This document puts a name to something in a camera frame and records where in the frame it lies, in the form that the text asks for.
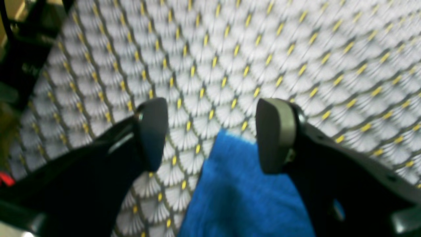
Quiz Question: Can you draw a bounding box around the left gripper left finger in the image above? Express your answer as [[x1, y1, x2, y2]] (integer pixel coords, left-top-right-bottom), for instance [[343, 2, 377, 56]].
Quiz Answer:
[[0, 98, 169, 237]]

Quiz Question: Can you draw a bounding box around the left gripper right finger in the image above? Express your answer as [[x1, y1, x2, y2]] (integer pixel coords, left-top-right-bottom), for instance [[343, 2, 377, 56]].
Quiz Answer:
[[256, 98, 421, 237]]

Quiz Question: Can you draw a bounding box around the blue long-sleeve T-shirt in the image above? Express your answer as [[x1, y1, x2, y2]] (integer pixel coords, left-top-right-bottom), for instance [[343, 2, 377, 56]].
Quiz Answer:
[[178, 130, 315, 237]]

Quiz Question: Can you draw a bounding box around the fan-patterned table cloth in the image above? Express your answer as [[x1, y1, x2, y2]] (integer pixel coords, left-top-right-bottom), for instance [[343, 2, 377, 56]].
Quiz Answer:
[[9, 0, 420, 237]]

